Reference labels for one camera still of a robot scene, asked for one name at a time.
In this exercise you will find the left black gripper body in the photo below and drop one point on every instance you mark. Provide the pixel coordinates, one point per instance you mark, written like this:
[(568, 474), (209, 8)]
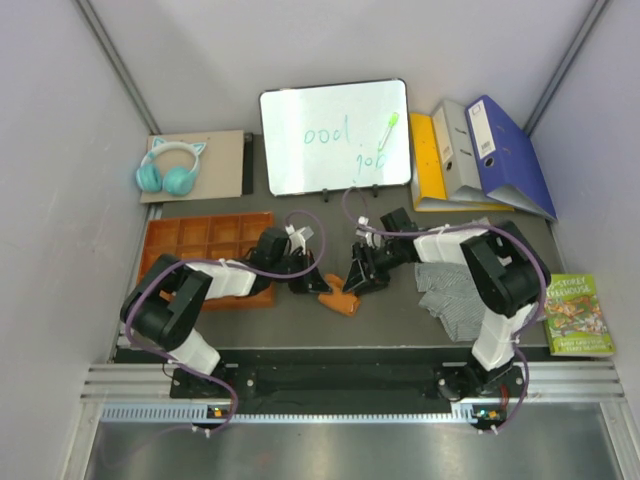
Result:
[(295, 264)]

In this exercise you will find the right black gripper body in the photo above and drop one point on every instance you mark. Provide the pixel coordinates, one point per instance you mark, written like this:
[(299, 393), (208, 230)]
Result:
[(382, 260)]

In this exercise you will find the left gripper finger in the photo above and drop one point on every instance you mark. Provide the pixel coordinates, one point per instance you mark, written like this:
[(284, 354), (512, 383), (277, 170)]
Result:
[(299, 284), (316, 284)]

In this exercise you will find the orange underwear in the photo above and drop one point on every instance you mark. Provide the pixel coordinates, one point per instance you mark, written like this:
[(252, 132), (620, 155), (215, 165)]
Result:
[(336, 300)]

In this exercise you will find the grey striped underwear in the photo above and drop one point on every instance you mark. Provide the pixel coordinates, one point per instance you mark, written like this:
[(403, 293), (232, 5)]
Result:
[(443, 277)]

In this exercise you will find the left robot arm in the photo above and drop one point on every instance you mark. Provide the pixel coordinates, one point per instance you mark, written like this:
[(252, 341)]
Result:
[(164, 306)]

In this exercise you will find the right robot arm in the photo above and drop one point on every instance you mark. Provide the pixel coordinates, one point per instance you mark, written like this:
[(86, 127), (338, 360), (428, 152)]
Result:
[(507, 275)]

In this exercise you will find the orange compartment tray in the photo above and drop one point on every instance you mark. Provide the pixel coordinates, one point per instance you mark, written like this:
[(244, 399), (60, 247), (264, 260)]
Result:
[(227, 236)]

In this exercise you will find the beige board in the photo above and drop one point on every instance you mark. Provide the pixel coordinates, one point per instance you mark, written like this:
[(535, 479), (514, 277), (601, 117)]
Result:
[(221, 166)]

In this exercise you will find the yellow binder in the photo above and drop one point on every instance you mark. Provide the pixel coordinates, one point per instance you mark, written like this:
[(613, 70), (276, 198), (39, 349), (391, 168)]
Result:
[(427, 186)]

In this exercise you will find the teal cat-ear headphones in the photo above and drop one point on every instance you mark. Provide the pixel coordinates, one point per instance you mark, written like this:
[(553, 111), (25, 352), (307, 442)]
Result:
[(177, 181)]

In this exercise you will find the whiteboard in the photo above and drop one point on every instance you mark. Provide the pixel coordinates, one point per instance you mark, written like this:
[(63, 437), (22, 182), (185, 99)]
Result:
[(325, 138)]

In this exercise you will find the grey binder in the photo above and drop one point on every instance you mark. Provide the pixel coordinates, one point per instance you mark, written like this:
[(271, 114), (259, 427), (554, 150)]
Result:
[(458, 161)]

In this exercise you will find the green marker pen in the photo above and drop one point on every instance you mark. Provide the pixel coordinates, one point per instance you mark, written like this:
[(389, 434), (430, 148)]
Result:
[(390, 126)]

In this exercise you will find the blue binder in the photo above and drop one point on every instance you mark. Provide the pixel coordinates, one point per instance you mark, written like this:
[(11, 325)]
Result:
[(507, 163)]

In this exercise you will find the green treehouse book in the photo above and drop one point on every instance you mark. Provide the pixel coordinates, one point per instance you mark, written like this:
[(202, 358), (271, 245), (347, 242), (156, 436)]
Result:
[(575, 324)]

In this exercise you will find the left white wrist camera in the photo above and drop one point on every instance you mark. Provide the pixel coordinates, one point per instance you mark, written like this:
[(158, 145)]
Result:
[(298, 238)]

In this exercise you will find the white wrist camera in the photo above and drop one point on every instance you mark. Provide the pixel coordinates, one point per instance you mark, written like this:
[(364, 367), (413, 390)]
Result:
[(298, 238), (365, 235)]

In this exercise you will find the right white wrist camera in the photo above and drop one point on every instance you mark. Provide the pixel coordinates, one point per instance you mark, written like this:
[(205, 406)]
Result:
[(365, 235)]

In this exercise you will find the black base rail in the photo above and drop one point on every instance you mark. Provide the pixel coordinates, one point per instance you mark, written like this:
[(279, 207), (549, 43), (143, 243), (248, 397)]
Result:
[(355, 388)]

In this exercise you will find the grey cable duct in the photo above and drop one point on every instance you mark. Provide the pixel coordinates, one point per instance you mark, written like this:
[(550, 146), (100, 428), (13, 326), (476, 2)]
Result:
[(209, 415)]

